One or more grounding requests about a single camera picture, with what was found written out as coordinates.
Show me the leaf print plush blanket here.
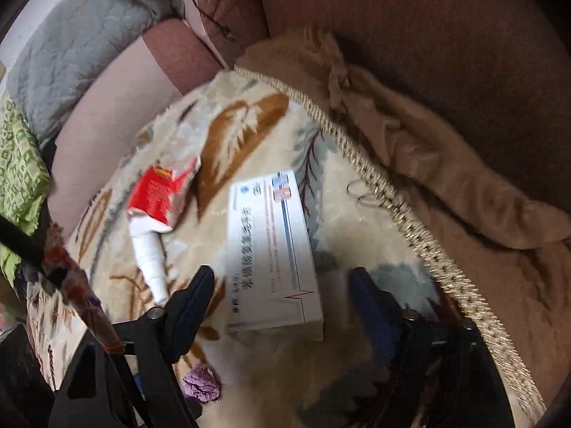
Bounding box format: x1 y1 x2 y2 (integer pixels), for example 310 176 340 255
24 27 571 428

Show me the purple crumpled wrapper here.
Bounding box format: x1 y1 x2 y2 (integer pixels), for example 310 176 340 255
182 363 223 406

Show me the grey quilted cushion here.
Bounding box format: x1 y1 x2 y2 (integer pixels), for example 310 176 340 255
6 0 186 144

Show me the pink and brown sofa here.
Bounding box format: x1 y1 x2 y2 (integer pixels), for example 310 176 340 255
47 0 571 251

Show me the red and white squeezed tube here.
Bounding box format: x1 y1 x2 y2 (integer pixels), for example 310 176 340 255
126 156 203 306

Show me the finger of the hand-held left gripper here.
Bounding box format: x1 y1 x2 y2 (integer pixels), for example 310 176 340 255
0 216 64 286

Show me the green patterned blanket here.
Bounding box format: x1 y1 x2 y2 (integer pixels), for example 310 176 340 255
0 93 52 287

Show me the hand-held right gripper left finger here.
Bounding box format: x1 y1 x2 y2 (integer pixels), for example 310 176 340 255
47 266 216 428

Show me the dark thin cord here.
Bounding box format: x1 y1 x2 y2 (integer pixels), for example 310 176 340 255
174 0 237 73

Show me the white and blue medicine box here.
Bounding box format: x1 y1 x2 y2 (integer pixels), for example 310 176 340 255
227 169 326 342

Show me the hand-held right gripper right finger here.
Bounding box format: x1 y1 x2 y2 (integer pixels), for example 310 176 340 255
349 266 514 428

